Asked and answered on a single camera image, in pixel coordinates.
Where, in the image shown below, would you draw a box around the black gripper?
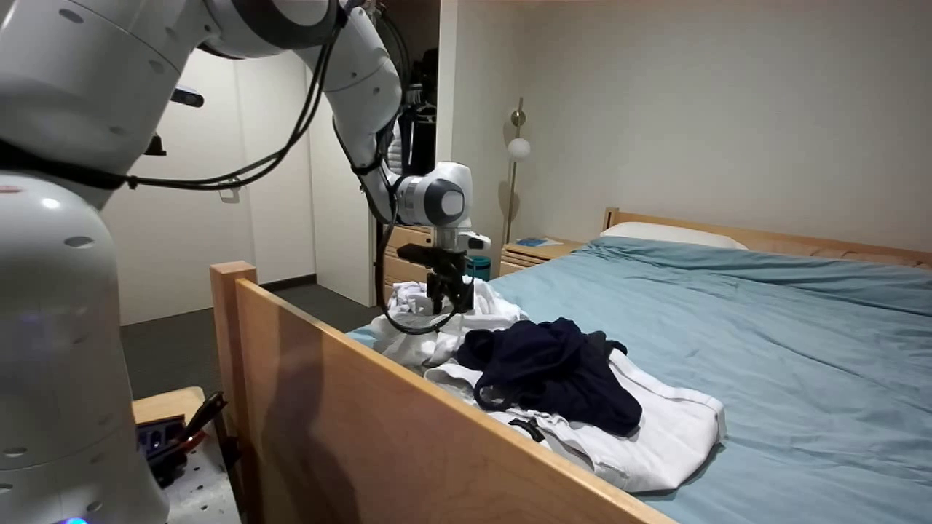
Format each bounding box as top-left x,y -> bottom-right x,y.
428,253 -> 476,316

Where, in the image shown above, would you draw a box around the navy blue garment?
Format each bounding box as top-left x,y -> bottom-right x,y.
454,319 -> 643,438

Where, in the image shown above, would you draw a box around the white shirt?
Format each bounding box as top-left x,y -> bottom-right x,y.
365,279 -> 524,367

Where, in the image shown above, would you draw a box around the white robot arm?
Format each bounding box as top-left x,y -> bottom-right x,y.
0,0 -> 473,524

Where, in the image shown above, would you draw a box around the teal container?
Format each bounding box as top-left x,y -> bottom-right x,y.
465,253 -> 493,279

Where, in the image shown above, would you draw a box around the striped white garment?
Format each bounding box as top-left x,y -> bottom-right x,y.
388,279 -> 435,316

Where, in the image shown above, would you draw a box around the wooden dresser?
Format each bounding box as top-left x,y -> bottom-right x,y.
385,228 -> 432,292

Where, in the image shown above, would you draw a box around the wooden nightstand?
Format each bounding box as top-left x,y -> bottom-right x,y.
499,240 -> 578,275

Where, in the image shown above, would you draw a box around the globe floor lamp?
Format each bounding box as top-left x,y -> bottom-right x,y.
508,100 -> 531,243

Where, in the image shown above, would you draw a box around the white pillow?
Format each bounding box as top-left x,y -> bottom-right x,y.
601,221 -> 749,250

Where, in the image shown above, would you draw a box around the white wardrobe door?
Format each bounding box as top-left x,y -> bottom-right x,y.
104,54 -> 314,324

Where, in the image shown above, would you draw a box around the white trousers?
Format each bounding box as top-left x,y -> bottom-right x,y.
425,352 -> 726,493

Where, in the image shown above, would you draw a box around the wooden box with tools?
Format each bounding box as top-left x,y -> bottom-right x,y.
131,387 -> 227,490

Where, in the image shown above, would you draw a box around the light blue bed sheet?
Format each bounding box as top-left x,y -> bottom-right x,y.
490,240 -> 932,524

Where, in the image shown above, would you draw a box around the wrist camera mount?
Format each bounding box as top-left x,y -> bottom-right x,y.
397,234 -> 493,272

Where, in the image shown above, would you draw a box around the wooden bed frame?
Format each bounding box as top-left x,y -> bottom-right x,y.
214,212 -> 930,524

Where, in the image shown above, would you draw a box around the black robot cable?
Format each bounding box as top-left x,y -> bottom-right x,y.
0,38 -> 460,339

